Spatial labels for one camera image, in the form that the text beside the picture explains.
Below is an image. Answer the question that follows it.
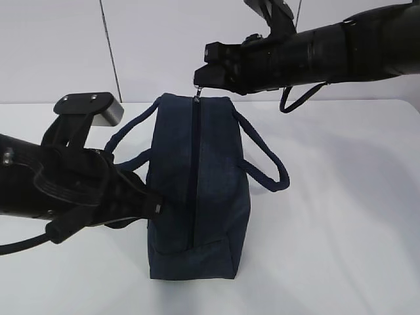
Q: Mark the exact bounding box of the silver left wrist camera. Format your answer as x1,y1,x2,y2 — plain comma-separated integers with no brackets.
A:
54,92,124,127

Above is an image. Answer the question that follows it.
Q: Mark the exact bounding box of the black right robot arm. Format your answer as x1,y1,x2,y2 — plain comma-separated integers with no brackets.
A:
194,1,419,95

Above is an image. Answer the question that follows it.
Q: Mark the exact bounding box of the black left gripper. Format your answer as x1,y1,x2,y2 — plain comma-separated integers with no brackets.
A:
45,150,163,244

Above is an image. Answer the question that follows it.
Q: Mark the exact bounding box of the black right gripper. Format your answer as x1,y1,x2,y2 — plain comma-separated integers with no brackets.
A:
193,33,282,95

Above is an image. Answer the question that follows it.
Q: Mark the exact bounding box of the dark blue fabric lunch bag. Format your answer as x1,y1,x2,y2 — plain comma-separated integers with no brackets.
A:
105,93,290,281

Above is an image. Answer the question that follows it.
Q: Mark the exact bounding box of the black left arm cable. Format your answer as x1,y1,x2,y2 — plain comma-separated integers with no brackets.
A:
0,231,53,257

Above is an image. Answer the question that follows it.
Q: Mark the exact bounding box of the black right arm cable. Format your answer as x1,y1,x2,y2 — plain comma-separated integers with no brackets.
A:
278,81,329,114

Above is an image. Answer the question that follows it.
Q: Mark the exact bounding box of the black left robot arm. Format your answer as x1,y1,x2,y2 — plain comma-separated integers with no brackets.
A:
1,114,163,243

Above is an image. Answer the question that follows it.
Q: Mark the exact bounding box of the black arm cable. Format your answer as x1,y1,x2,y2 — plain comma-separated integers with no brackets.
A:
278,81,329,114
0,231,53,257

